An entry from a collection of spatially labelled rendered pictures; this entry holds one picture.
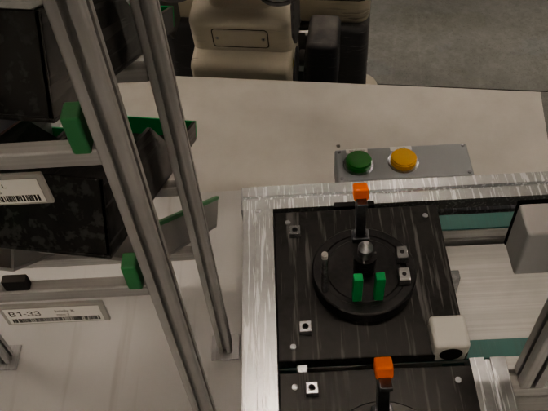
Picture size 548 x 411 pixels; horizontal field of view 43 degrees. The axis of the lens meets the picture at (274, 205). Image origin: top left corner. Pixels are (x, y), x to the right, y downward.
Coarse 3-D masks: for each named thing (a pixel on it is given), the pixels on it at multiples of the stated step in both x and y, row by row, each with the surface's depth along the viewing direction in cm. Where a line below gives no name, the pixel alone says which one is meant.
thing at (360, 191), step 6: (354, 186) 93; (360, 186) 93; (366, 186) 93; (354, 192) 92; (360, 192) 92; (366, 192) 92; (354, 198) 93; (360, 198) 93; (366, 198) 93; (360, 204) 92; (366, 204) 92; (360, 210) 94; (360, 216) 95; (360, 222) 95; (360, 228) 96; (360, 234) 96
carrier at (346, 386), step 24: (288, 384) 87; (336, 384) 86; (360, 384) 86; (408, 384) 86; (432, 384) 86; (456, 384) 86; (288, 408) 85; (312, 408) 85; (336, 408) 85; (360, 408) 82; (408, 408) 82; (432, 408) 84; (456, 408) 84
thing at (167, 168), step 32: (32, 128) 70; (160, 128) 84; (192, 128) 82; (160, 160) 70; (64, 192) 57; (96, 192) 56; (0, 224) 59; (32, 224) 59; (64, 224) 58; (96, 224) 58; (96, 256) 59
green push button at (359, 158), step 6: (348, 156) 110; (354, 156) 110; (360, 156) 110; (366, 156) 110; (348, 162) 109; (354, 162) 109; (360, 162) 109; (366, 162) 109; (348, 168) 109; (354, 168) 108; (360, 168) 108; (366, 168) 108
